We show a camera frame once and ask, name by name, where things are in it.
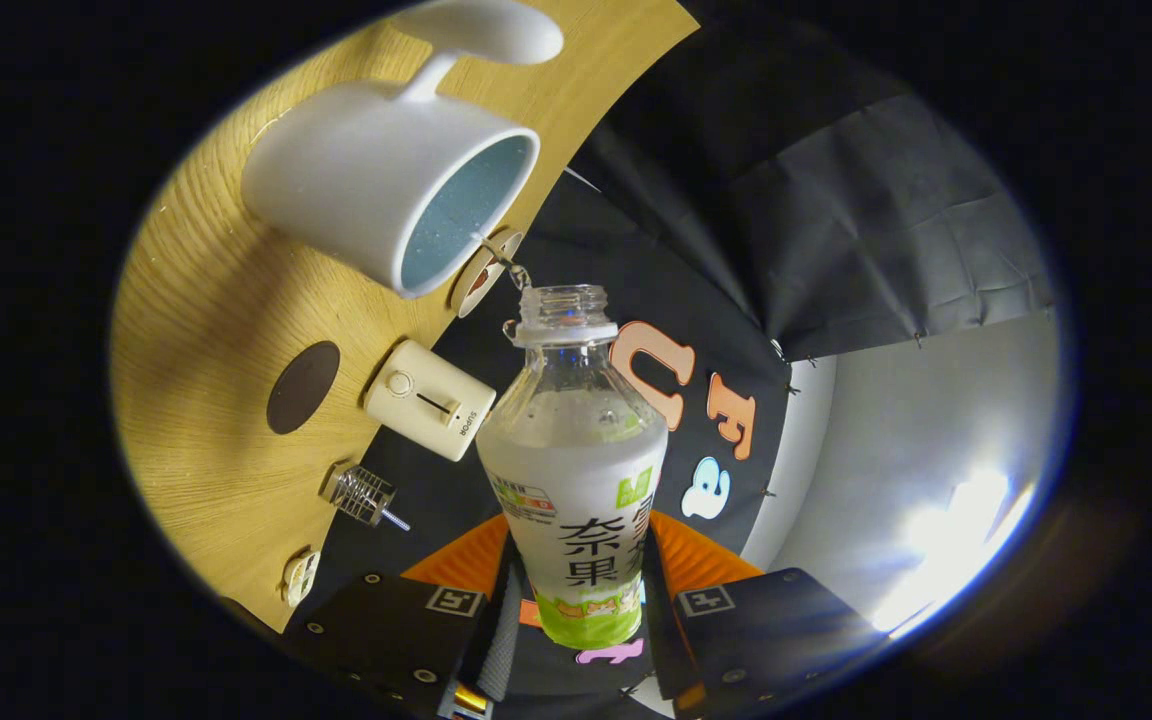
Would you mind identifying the small white round object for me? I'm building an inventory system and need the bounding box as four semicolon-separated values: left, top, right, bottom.
281;547;322;609

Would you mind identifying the dark brown round coaster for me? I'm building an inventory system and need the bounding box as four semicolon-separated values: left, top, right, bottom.
266;340;342;436

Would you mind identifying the white round dish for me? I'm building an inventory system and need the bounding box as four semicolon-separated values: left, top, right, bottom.
449;227;525;321

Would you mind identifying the clear juice bottle green label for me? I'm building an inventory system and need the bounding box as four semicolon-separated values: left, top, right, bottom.
476;284;670;651

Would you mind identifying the wooden table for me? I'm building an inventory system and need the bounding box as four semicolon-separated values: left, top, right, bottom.
108;0;702;634

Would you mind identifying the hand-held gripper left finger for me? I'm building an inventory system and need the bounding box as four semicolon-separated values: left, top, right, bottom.
281;513;515;720

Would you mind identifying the large ceiling light panel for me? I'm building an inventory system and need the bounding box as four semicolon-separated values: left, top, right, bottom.
871;470;1037;636

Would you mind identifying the white toaster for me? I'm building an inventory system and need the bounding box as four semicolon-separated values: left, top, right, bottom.
363;338;498;463

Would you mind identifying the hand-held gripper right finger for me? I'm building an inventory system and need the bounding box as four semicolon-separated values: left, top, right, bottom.
641;510;887;716

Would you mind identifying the wire mesh holder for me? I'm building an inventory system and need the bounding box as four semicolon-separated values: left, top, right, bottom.
321;463;399;528

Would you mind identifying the white cup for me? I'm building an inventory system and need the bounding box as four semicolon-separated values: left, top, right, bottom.
241;0;565;301

